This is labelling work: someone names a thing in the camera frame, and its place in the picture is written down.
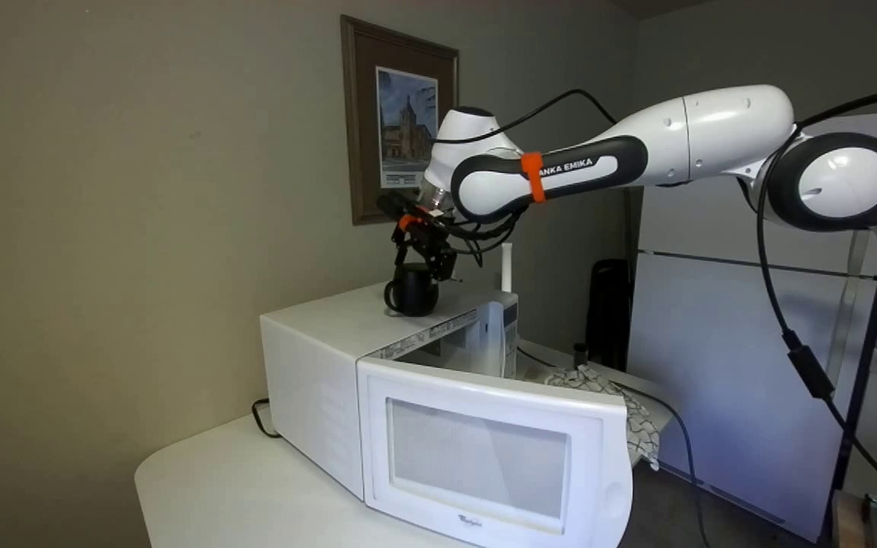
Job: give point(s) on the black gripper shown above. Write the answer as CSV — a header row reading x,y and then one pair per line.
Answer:
x,y
428,233

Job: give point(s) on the black mug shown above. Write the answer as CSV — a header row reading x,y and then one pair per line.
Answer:
x,y
415,294

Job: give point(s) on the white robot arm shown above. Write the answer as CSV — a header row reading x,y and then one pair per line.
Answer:
x,y
700,131

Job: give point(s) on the white checkered towel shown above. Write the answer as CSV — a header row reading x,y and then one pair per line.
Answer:
x,y
648,427

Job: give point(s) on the framed building picture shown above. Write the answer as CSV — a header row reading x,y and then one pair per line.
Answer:
x,y
365,122

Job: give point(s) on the white microwave oven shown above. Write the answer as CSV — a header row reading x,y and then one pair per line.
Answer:
x,y
311,395

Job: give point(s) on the tall black bin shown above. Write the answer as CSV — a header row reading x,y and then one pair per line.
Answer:
x,y
610,314

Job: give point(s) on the white microwave door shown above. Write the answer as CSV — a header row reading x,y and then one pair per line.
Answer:
x,y
478,456

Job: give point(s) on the white refrigerator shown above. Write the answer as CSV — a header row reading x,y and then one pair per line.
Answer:
x,y
722,383

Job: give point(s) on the black tripod stand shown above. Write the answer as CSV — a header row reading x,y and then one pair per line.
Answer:
x,y
863,383

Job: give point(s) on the white upright post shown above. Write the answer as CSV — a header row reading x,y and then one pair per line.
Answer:
x,y
510,268

